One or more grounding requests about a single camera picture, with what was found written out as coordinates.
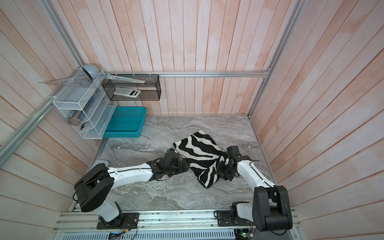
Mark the white wire mesh shelf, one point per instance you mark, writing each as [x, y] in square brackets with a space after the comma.
[93, 101]

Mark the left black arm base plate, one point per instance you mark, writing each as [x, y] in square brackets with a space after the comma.
[126, 221]

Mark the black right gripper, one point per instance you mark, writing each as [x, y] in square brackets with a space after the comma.
[219, 169]

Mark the metallic cylinder roll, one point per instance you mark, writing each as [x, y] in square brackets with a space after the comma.
[75, 117]

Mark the clear plastic triangle ruler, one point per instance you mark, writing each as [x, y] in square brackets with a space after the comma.
[77, 81]

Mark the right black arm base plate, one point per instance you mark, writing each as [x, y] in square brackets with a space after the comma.
[230, 218]

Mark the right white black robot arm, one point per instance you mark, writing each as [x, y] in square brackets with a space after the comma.
[270, 210]

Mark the white calculator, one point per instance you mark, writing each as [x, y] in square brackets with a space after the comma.
[127, 92]

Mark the white foam pad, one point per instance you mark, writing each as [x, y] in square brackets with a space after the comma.
[100, 161]

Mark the aluminium frame rail back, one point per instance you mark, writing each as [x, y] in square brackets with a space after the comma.
[196, 74]

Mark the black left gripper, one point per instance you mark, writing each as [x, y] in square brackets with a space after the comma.
[180, 170]

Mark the aluminium frame rail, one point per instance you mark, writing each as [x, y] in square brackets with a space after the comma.
[196, 74]
[14, 142]

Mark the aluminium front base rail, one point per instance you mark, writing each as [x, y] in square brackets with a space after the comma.
[175, 224]

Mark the zebra and grey plush pillowcase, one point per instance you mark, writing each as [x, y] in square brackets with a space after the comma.
[204, 156]

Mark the teal plastic perforated basket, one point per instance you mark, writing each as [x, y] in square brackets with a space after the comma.
[126, 122]

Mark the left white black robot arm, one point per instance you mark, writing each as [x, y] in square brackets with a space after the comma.
[92, 190]

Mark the aluminium frame rail left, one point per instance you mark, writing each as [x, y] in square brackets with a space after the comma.
[14, 142]

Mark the black wire mesh basket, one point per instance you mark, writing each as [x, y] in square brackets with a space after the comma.
[150, 90]

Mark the green circuit board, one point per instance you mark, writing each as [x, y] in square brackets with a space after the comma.
[243, 234]

